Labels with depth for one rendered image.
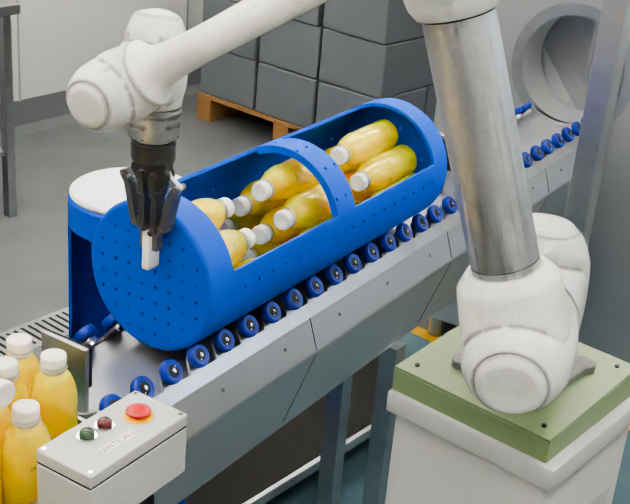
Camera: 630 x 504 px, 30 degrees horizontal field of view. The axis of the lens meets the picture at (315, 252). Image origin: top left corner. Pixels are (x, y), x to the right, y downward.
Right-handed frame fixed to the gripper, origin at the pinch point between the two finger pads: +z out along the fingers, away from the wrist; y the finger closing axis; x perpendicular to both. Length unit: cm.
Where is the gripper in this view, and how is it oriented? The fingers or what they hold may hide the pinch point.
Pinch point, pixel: (150, 248)
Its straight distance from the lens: 204.8
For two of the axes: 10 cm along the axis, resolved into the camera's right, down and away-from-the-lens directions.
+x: 5.5, -3.1, 7.8
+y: 8.3, 2.9, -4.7
